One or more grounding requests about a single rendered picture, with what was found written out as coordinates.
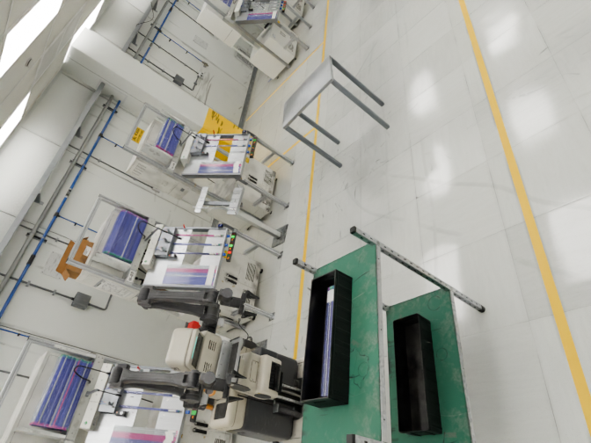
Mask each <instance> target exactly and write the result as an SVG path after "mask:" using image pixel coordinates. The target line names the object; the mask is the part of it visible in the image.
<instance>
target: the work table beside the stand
mask: <svg viewBox="0 0 591 443"><path fill-rule="evenodd" d="M332 65H333V66H334V67H335V68H337V69H338V70H339V71H340V72H341V73H343V74H344V75H345V76H346V77H347V78H349V79H350V80H351V81H352V82H353V83H354V84H356V85H357V86H358V87H359V88H360V89H361V90H363V91H364V92H365V93H366V94H367V95H369V96H370V97H371V98H372V99H373V100H375V101H376V102H377V104H379V105H380V106H383V105H384V102H383V101H382V100H381V99H380V98H379V97H377V96H376V95H375V94H374V93H373V92H372V91H370V90H369V89H368V88H367V87H366V86H365V85H364V84H362V83H361V82H360V81H359V80H358V79H357V78H355V77H354V76H353V75H352V74H351V73H349V72H348V71H347V70H346V69H345V68H344V67H342V66H341V65H340V64H339V63H338V62H337V61H335V60H334V59H333V58H332V57H331V56H330V55H328V56H327V58H326V59H325V60H324V61H323V62H322V63H321V64H320V65H319V66H318V67H317V68H316V69H315V70H314V72H313V73H312V74H311V75H310V76H309V77H308V78H307V79H306V80H305V81H304V82H303V83H302V84H301V86H300V87H299V88H298V89H297V90H296V91H295V92H294V93H293V94H292V95H291V96H290V97H289V98H288V100H287V101H286V102H285V103H284V108H283V123H282V128H283V129H285V130H286V131H288V132H289V133H290V134H292V135H293V136H294V137H296V138H297V139H298V140H300V141H301V142H303V143H304V144H306V145H307V146H309V147H310V148H312V149H313V150H315V151H316V152H317V153H318V154H320V155H321V156H323V157H324V158H326V159H327V160H329V161H330V162H331V163H333V164H335V165H336V166H337V167H339V168H341V167H342V163H340V162H339V161H337V160H336V159H335V158H333V157H332V156H330V155H329V154H327V153H326V152H324V151H323V150H322V149H321V148H319V147H318V146H317V145H315V144H314V143H312V142H310V141H309V140H308V139H306V138H305V137H303V136H302V135H301V134H299V133H297V132H296V131H295V130H294V129H293V128H291V127H290V126H289V125H290V124H291V123H292V122H293V121H294V120H295V119H296V118H297V117H298V116H299V117H300V118H302V119H303V120H305V121H306V122H307V123H309V124H310V125H312V126H313V127H314V128H315V129H316V130H318V131H319V132H320V133H322V134H323V135H325V136H326V137H328V138H329V139H330V140H332V141H333V142H335V143H336V144H337V145H339V144H340V141H339V140H338V139H337V138H335V137H334V136H333V135H331V134H330V133H328V132H327V131H326V130H324V129H323V128H322V127H321V126H319V125H318V124H317V123H316V122H314V121H313V120H311V119H310V118H309V117H307V116H306V115H305V114H303V111H304V110H305V109H306V108H307V107H308V106H309V105H310V104H311V103H312V102H313V101H314V100H315V99H316V98H317V97H318V96H319V94H320V93H321V92H322V91H323V90H324V89H325V88H326V87H327V86H328V85H329V84H332V85H333V86H334V87H336V88H337V89H338V90H339V91H341V92H342V93H343V94H344V95H345V96H347V97H348V98H349V99H350V100H352V101H353V102H354V103H355V104H357V105H358V106H359V107H360V108H361V109H362V110H363V111H364V112H365V113H367V114H368V115H369V116H370V117H372V118H373V119H374V120H375V121H377V122H378V123H379V124H380V125H382V126H383V127H384V128H385V129H388V128H390V125H389V124H388V123H386V122H385V121H384V120H383V119H381V118H380V117H379V116H378V115H377V114H375V113H374V112H373V111H372V110H371V109H369V108H368V107H367V106H366V105H364V104H363V103H362V102H361V101H360V100H359V99H358V98H357V97H356V96H354V95H353V94H352V93H351V92H350V91H348V90H347V89H346V88H345V87H344V86H342V85H341V84H340V83H339V82H337V81H336V80H335V79H334V78H333V72H332Z"/></svg>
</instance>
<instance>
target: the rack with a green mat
mask: <svg viewBox="0 0 591 443"><path fill-rule="evenodd" d="M350 234H352V235H354V236H356V237H357V238H359V239H361V240H362V241H363V242H365V243H367V244H366V245H364V246H362V247H361V248H359V249H357V250H355V251H352V252H350V253H348V254H346V255H345V256H343V257H341V258H338V259H336V260H334V261H332V262H331V263H329V264H327V265H323V266H321V267H319V268H316V267H314V266H312V265H309V264H307V263H305V262H303V261H302V260H300V259H298V258H294V259H293V265H295V266H297V267H299V268H301V269H303V270H304V271H306V272H309V273H311V274H313V275H314V277H313V279H315V278H317V277H319V276H321V275H323V274H326V273H328V272H330V271H333V270H335V269H337V270H339V271H340V272H343V273H344V274H346V275H348V276H350V277H352V278H353V280H352V309H351V337H350V367H349V395H348V404H345V405H339V406H332V407H324V408H318V407H315V406H311V405H308V404H306V403H305V404H304V406H303V428H302V440H301V443H387V420H386V395H385V372H384V348H383V310H384V311H386V325H387V346H388V368H389V389H390V430H391V443H476V439H475V432H474V427H473V421H472V415H471V404H470V398H469V392H468V386H467V381H466V374H465V369H464V363H463V352H462V346H461V340H460V334H459V329H458V322H457V316H456V305H455V300H454V296H455V297H456V298H457V299H459V300H460V301H463V302H464V303H466V304H468V305H469V306H471V307H473V308H474V309H476V310H477V311H479V312H481V313H483V312H485V307H484V306H482V305H481V304H479V303H477V302H476V301H474V300H472V299H471V298H470V297H468V296H467V295H465V294H463V293H461V292H460V291H458V290H456V289H455V288H453V287H452V286H451V285H449V284H447V283H446V282H444V281H442V280H440V279H439V278H437V277H435V276H434V275H433V274H432V273H430V272H428V271H426V270H424V269H423V268H421V267H420V266H418V265H416V264H414V263H413V262H412V261H410V260H409V259H407V258H405V257H403V256H402V255H400V254H399V253H397V252H395V251H394V250H393V249H391V248H389V247H388V246H386V245H385V244H383V243H381V242H379V241H378V240H376V239H375V238H374V237H372V236H370V235H368V234H367V233H365V232H364V231H362V230H360V229H358V228H357V227H355V226H353V227H352V228H350ZM381 252H382V253H383V254H385V255H386V256H388V257H390V258H392V259H394V260H395V261H397V262H399V263H400V264H401V265H403V266H405V267H406V268H408V269H410V270H411V271H413V272H415V273H417V274H418V275H419V276H421V277H423V278H424V279H426V280H428V281H430V282H431V283H433V284H435V285H436V286H438V287H439V289H436V290H434V291H432V292H429V293H426V294H422V295H419V296H417V297H414V298H412V299H409V300H406V301H402V302H400V303H397V304H394V305H391V306H388V305H386V304H384V303H383V300H382V276H381ZM416 313H418V314H420V315H421V316H423V317H425V318H426V319H427V320H429V321H430V323H431V324H430V325H431V331H432V341H433V349H434V365H435V371H436V381H437V389H438V397H439V405H440V413H441V428H442V434H435V435H423V436H421V437H419V436H412V435H409V434H405V433H400V432H399V431H398V400H397V383H396V366H395V349H394V334H393V321H394V320H397V319H399V318H402V317H405V316H409V315H413V314H416Z"/></svg>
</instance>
